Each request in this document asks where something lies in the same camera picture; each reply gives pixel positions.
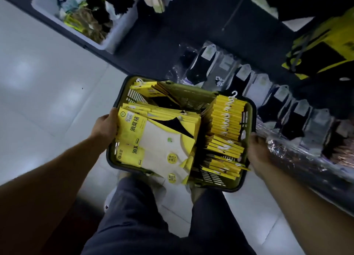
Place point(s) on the person's left hand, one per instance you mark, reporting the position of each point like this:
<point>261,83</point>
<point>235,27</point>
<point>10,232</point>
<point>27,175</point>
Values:
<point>104,130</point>

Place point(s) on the person's right forearm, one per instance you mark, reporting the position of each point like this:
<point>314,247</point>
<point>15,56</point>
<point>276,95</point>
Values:
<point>307,216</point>

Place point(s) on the yellow and black box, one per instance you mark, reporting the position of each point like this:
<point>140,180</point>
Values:
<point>329,47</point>

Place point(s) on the person's left forearm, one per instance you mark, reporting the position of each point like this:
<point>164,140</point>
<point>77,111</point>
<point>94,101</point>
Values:
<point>47,191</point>

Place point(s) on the heap of assorted socks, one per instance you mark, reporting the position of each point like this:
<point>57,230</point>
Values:
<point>94,11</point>

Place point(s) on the white tray with black goods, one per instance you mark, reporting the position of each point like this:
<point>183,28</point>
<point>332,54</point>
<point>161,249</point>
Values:
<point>293,3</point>

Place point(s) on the pile of yellow sock packets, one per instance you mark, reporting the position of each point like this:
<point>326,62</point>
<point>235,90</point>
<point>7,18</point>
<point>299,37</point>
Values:
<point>157,141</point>

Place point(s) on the row of clear bagged socks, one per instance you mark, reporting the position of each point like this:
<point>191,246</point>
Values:
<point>273,103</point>

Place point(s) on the black display shelf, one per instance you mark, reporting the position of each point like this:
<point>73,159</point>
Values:
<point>177,31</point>

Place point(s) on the person's white right shoe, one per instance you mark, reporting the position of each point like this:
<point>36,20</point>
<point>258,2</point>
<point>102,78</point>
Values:
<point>197,193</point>

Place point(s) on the white plastic bin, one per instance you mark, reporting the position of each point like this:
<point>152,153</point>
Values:
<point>121,28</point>

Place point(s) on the person's right thumb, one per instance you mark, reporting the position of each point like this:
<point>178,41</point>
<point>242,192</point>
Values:
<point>252,140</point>

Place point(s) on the olive green shopping basket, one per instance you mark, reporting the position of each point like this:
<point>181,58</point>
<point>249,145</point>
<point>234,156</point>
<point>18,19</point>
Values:
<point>193,98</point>

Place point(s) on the row of hooked yellow packets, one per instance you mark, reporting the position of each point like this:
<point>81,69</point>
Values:
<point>225,130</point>

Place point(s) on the person's dark trousers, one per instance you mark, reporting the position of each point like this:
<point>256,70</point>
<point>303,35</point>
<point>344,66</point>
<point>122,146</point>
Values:
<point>143,224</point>

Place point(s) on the person's right hand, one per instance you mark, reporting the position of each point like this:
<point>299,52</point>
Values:
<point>258,154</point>

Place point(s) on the person's left thumb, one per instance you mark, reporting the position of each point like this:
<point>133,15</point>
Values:
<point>114,117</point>

